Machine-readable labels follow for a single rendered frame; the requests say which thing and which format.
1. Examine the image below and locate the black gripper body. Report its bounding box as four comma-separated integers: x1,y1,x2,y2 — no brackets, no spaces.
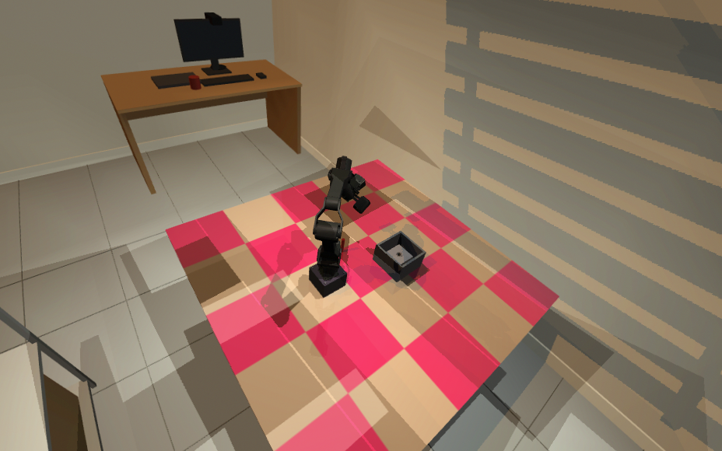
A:
342,184,370,214

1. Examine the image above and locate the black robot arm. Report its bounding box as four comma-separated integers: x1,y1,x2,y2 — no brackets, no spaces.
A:
313,156,366,281

